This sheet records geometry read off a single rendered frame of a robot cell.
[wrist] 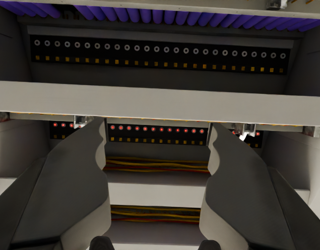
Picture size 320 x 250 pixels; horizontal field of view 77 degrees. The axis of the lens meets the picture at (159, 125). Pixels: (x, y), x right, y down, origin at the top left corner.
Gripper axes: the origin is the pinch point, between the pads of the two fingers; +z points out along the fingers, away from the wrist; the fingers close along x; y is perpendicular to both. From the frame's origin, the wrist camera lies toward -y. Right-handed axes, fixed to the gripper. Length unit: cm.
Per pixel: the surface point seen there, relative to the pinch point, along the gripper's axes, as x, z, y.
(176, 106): 2.8, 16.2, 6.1
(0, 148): -30.0, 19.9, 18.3
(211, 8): 6.7, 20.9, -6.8
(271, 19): 17.3, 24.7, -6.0
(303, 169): 30.6, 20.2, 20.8
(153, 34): -1.5, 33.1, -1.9
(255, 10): 12.9, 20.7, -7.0
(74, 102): -12.5, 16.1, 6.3
